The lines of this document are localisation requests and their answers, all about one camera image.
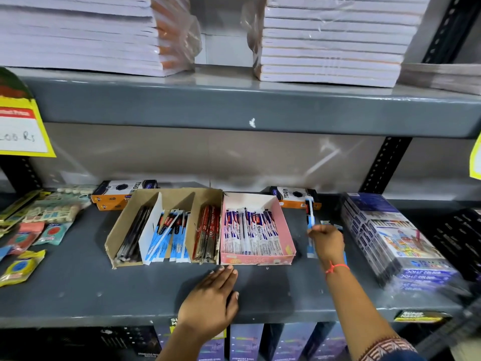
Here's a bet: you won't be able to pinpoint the pile of green sticker packets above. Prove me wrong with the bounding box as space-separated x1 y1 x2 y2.
0 185 99 238

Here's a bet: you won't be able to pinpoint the blue white pen packet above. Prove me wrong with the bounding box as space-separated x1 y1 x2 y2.
305 197 316 230

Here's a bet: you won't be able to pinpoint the yellow price card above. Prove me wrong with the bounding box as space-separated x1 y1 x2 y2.
469 132 481 181
0 67 57 158

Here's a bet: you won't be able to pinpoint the row of white pen packets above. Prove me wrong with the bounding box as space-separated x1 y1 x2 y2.
223 207 285 257

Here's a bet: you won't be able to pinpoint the person's left hand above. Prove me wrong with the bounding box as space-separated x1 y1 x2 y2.
177 265 240 342

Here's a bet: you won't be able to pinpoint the stack of black boxes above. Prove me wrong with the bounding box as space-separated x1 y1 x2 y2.
424 208 481 284

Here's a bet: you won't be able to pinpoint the bundle of black pens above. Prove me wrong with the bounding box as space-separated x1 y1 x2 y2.
114 205 153 264

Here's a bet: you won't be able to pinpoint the teal eraser packet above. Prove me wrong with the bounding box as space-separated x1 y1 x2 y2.
33 221 74 247

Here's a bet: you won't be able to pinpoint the pink cardboard box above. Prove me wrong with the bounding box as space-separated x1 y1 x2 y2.
219 192 297 266

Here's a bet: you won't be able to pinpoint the wrapped pack of colour boxes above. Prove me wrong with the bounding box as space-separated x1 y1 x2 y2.
340 192 463 294

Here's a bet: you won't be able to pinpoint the wrapped stack of white notebooks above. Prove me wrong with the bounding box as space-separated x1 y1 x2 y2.
241 0 433 89
0 0 203 78

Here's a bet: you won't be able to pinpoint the row of purple bottle boxes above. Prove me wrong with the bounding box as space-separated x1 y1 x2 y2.
154 322 348 361

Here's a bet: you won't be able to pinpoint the pink eraser packet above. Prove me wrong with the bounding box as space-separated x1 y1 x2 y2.
0 221 46 261

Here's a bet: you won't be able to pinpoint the bundle of red pen packets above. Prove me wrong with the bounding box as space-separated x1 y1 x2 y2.
192 204 222 264

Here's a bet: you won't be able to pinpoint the person's right hand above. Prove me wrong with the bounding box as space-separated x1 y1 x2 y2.
307 223 346 270

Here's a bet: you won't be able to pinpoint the person's left forearm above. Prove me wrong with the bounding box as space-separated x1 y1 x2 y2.
156 322 226 361

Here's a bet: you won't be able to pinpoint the red thread bracelet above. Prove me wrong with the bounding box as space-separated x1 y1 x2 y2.
325 261 350 277

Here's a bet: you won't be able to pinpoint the yellow eraser packet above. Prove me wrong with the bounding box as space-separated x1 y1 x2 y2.
0 249 47 288

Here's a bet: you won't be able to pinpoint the black bottle box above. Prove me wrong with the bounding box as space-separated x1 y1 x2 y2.
98 325 160 361

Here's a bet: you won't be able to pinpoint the low stack of white notebooks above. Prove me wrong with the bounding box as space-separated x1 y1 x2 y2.
398 62 481 96

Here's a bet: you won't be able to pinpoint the grey metal shelf board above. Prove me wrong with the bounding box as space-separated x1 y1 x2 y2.
7 67 481 139
0 191 481 330

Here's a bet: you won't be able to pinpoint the yellow black shelf label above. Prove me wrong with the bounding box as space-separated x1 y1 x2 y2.
393 310 452 324
168 317 227 340

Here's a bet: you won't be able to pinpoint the patterned brown sleeve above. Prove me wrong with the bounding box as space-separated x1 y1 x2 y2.
359 336 418 361

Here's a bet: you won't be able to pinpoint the row of blue pen packets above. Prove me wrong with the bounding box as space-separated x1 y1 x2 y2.
144 208 192 264

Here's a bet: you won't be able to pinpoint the brown divided cardboard box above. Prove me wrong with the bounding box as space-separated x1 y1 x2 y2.
104 187 224 269

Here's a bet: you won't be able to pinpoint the person's right forearm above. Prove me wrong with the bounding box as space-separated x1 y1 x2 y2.
325 264 404 361

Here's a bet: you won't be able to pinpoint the orange black pen box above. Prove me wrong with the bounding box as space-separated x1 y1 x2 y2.
90 179 159 212
269 186 322 211

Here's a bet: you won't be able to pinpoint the black perforated shelf upright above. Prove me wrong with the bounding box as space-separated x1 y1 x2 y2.
360 0 481 195
0 156 43 193

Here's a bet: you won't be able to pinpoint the loose blue pen packets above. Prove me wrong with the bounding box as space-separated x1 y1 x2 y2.
306 220 348 266

